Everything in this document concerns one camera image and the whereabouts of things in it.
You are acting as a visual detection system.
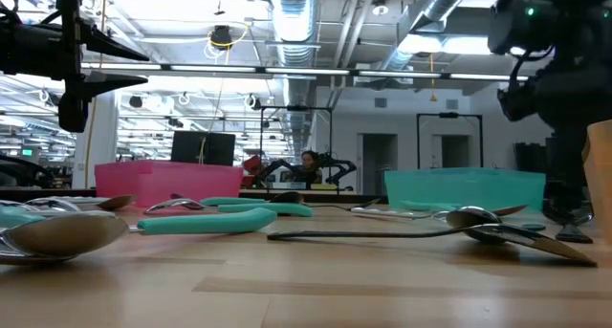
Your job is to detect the hanging yellow cord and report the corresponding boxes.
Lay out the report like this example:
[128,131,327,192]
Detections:
[428,53,439,103]

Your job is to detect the white building pillar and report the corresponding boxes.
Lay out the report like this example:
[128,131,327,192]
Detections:
[71,77,120,190]

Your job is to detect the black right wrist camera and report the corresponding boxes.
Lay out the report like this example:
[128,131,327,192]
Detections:
[496,85,542,124]

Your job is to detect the pink plastic bin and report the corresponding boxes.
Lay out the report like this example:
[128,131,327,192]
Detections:
[94,159,245,208]

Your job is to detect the person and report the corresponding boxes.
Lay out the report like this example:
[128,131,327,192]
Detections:
[299,149,322,186]

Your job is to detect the orange plastic bin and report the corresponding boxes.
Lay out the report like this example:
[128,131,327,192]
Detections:
[581,120,612,247]

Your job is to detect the black overhead camera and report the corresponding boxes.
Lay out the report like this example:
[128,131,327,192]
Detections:
[208,24,234,51]

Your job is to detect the yellow power cable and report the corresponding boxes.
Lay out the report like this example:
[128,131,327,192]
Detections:
[83,0,108,190]

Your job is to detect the black background cabinets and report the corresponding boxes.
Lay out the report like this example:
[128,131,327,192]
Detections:
[513,141,551,175]

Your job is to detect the red background object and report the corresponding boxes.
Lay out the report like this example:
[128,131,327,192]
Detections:
[241,154,264,188]

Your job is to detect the black background robot arms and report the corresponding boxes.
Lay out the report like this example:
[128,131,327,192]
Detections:
[257,151,359,191]

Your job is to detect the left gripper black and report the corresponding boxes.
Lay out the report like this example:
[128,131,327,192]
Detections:
[23,0,151,133]

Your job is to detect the teal plastic bin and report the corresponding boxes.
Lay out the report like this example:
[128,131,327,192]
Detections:
[383,167,547,213]

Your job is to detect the long linear light strip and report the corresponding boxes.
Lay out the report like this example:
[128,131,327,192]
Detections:
[79,62,530,82]

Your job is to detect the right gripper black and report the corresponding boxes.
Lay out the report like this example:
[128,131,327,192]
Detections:
[537,64,612,246]

